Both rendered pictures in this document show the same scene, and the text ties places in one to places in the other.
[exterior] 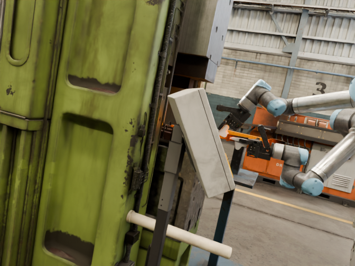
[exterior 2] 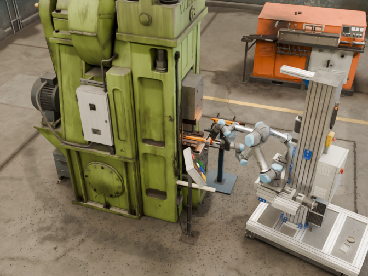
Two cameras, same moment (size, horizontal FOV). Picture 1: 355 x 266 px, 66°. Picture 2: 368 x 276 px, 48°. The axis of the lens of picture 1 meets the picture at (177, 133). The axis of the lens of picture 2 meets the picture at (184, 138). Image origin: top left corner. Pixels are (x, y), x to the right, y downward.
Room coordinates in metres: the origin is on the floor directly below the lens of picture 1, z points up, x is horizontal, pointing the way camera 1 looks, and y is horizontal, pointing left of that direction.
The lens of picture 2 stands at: (-2.42, 0.02, 3.79)
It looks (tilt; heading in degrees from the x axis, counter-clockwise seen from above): 36 degrees down; 1
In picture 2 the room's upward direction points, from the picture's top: straight up
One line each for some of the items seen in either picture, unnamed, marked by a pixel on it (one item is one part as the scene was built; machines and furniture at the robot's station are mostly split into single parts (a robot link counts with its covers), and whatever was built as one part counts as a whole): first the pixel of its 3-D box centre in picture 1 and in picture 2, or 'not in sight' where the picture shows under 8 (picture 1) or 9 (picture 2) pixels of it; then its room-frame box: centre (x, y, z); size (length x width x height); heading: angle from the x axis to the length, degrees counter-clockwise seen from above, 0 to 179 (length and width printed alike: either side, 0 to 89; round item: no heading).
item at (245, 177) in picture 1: (233, 173); (222, 139); (1.82, -0.43, 0.73); 0.40 x 0.30 x 0.02; 160
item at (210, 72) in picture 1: (173, 65); (180, 114); (1.48, 0.09, 1.32); 0.42 x 0.20 x 0.10; 71
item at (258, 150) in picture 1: (259, 149); (225, 144); (1.34, -0.41, 0.99); 0.12 x 0.08 x 0.09; 72
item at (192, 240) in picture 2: not in sight; (189, 234); (0.86, -0.01, 0.05); 0.22 x 0.22 x 0.09; 71
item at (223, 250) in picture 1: (178, 234); (196, 186); (1.06, -0.08, 0.62); 0.44 x 0.05 x 0.05; 71
